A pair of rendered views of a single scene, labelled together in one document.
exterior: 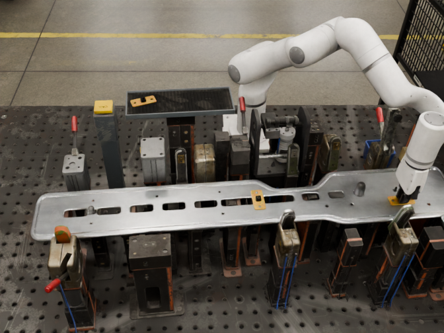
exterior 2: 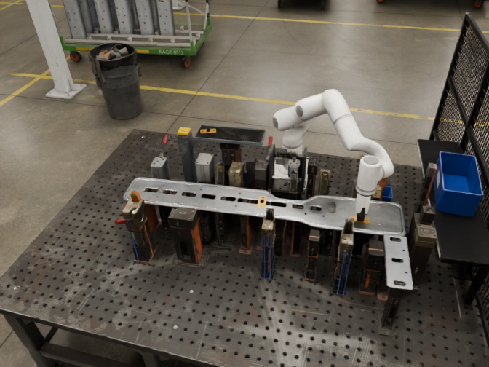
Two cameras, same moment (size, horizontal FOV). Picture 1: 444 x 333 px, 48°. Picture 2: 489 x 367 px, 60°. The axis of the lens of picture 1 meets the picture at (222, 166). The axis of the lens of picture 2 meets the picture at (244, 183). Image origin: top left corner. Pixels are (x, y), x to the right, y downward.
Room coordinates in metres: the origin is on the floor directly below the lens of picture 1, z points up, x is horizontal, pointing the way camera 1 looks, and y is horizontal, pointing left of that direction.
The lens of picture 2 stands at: (-0.39, -0.61, 2.39)
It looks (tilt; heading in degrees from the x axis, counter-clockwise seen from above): 39 degrees down; 21
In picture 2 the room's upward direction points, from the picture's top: 2 degrees counter-clockwise
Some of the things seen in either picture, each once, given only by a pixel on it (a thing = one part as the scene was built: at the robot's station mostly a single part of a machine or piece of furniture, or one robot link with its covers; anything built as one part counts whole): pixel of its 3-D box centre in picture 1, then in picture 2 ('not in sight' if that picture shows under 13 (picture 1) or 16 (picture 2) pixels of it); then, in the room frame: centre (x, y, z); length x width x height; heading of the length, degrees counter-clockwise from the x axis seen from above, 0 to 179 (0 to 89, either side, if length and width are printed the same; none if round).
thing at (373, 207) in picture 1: (252, 203); (257, 203); (1.07, -0.10, 1.00); 1.38 x 0.22 x 0.02; 98
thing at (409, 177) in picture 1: (413, 172); (364, 198); (1.10, -0.59, 1.14); 0.10 x 0.07 x 0.11; 9
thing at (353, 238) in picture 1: (345, 264); (313, 257); (0.95, -0.42, 0.84); 0.11 x 0.08 x 0.29; 8
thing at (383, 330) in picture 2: not in sight; (391, 305); (0.80, -0.79, 0.84); 0.11 x 0.06 x 0.29; 8
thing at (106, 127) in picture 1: (111, 156); (188, 165); (1.34, 0.41, 0.92); 0.08 x 0.08 x 0.44; 8
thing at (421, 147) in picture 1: (429, 135); (370, 172); (1.11, -0.59, 1.28); 0.09 x 0.08 x 0.13; 133
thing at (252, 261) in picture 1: (254, 226); (262, 222); (1.10, -0.12, 0.84); 0.13 x 0.05 x 0.29; 8
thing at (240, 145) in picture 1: (238, 181); (262, 193); (1.27, -0.06, 0.89); 0.13 x 0.11 x 0.38; 8
